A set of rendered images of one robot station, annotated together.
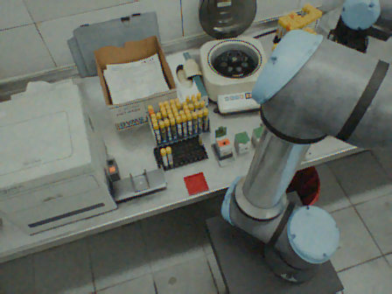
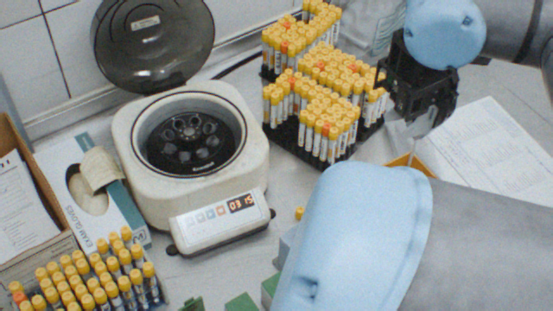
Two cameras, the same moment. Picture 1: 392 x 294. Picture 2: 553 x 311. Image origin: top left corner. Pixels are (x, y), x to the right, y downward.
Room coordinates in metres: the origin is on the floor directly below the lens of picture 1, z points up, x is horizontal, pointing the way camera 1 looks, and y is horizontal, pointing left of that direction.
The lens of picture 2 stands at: (0.22, -0.05, 1.82)
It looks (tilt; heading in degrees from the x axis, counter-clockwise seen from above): 50 degrees down; 340
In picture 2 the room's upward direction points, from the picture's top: 2 degrees clockwise
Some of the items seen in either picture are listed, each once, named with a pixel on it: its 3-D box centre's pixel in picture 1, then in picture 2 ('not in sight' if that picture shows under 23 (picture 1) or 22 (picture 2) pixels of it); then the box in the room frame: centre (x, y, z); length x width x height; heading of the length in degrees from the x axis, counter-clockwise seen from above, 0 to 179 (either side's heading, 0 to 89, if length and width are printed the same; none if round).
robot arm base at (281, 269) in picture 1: (296, 249); not in sight; (0.25, -0.24, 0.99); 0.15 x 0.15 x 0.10
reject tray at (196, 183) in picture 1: (196, 183); not in sight; (0.51, 0.01, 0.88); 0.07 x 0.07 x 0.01; 16
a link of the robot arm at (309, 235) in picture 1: (305, 236); not in sight; (0.25, -0.24, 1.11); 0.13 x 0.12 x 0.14; 57
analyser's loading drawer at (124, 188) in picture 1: (133, 184); not in sight; (0.49, 0.21, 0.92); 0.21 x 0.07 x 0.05; 106
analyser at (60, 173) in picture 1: (56, 160); not in sight; (0.53, 0.42, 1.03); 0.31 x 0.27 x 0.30; 106
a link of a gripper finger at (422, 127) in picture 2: not in sight; (417, 127); (0.72, -0.43, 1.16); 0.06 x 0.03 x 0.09; 104
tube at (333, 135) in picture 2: not in sight; (331, 149); (0.89, -0.39, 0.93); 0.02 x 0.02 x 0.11
